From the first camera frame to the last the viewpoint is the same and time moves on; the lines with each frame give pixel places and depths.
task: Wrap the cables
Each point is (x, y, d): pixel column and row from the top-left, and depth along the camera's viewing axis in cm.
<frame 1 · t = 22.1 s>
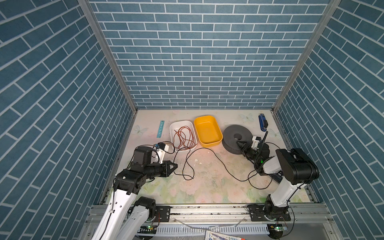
left hand: (177, 166, 70), fingers closed
right hand: (236, 141, 94), fingers open
white plastic tray: (175, 125, 108), point 4 cm above the table
yellow plastic tray: (208, 130, 110), on the table
blue stapler: (263, 123, 110), point 4 cm above the table

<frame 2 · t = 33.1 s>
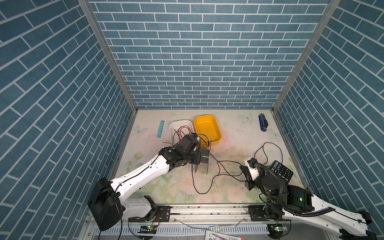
left hand: (201, 156, 78), fingers closed
right hand: (239, 166, 71), fingers closed
the named things where they were.

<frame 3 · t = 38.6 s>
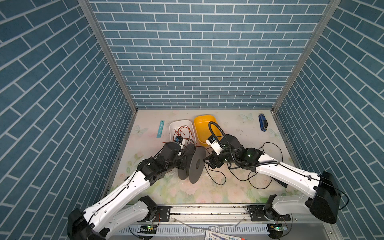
left hand: (187, 157, 76), fingers closed
right hand: (206, 154, 77), fingers open
the named things where they were.

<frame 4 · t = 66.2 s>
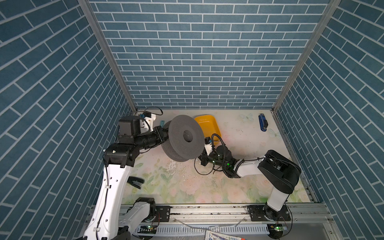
left hand: (173, 132, 64), fingers closed
right hand: (192, 151, 83), fingers closed
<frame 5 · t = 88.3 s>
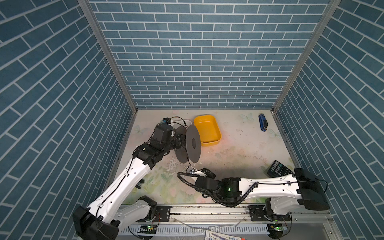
left hand: (182, 137, 75), fingers closed
right hand: (193, 171, 74), fingers closed
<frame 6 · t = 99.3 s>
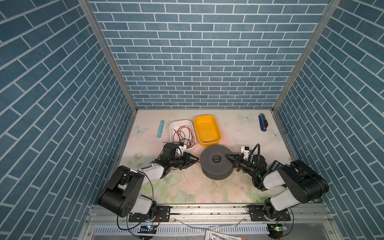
left hand: (197, 161, 83), fingers open
right hand: (224, 154, 84), fingers closed
